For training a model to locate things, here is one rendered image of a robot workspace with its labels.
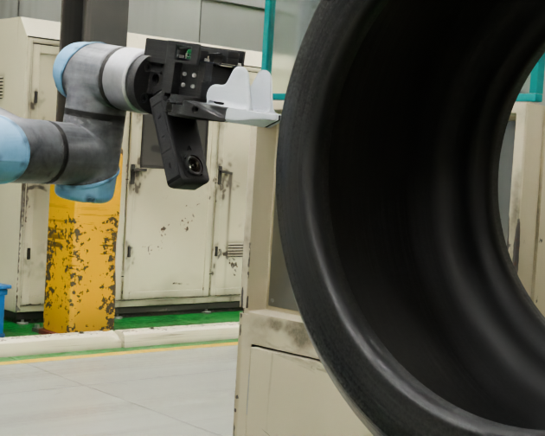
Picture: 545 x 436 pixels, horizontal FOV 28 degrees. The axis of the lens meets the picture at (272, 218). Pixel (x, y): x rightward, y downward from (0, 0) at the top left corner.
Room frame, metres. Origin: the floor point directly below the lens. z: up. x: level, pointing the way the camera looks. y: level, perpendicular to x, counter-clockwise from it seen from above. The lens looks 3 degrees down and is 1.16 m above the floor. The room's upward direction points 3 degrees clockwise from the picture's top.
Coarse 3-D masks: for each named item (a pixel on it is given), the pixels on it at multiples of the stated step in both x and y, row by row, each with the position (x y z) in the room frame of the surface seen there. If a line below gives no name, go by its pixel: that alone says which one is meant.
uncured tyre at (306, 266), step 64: (320, 0) 0.97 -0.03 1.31; (384, 0) 0.91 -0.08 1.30; (448, 0) 1.08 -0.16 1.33; (512, 0) 1.10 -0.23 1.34; (320, 64) 0.93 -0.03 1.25; (384, 64) 1.08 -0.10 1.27; (448, 64) 1.13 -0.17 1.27; (512, 64) 1.11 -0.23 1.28; (320, 128) 0.94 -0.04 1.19; (384, 128) 1.11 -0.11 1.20; (448, 128) 1.15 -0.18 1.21; (320, 192) 0.94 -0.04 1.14; (384, 192) 1.12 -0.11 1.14; (448, 192) 1.15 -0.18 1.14; (320, 256) 0.92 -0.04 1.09; (384, 256) 1.10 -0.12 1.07; (448, 256) 1.14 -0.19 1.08; (320, 320) 0.92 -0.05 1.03; (384, 320) 1.05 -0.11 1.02; (448, 320) 1.11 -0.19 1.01; (512, 320) 1.09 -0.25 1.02; (384, 384) 0.87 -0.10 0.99; (448, 384) 1.04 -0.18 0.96; (512, 384) 1.07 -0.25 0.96
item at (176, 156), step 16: (160, 96) 1.22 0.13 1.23; (160, 112) 1.22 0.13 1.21; (160, 128) 1.22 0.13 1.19; (176, 128) 1.21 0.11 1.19; (192, 128) 1.23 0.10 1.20; (160, 144) 1.22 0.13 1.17; (176, 144) 1.20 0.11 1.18; (192, 144) 1.22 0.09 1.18; (176, 160) 1.20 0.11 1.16; (192, 160) 1.21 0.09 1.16; (176, 176) 1.19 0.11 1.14; (192, 176) 1.20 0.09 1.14; (208, 176) 1.22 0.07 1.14
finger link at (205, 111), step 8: (176, 104) 1.18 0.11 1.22; (184, 104) 1.16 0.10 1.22; (192, 104) 1.15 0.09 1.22; (200, 104) 1.16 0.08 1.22; (208, 104) 1.15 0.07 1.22; (176, 112) 1.17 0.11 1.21; (184, 112) 1.16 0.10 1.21; (192, 112) 1.15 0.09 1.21; (200, 112) 1.15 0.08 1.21; (208, 112) 1.14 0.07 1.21; (216, 112) 1.14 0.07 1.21; (224, 112) 1.14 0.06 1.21; (224, 120) 1.14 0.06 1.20
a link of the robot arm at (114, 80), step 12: (132, 48) 1.28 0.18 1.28; (108, 60) 1.27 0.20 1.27; (120, 60) 1.26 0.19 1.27; (132, 60) 1.25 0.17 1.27; (108, 72) 1.27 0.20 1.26; (120, 72) 1.25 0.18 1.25; (108, 84) 1.27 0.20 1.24; (120, 84) 1.25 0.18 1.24; (108, 96) 1.28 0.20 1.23; (120, 96) 1.26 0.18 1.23; (120, 108) 1.29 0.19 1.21; (132, 108) 1.26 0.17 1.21
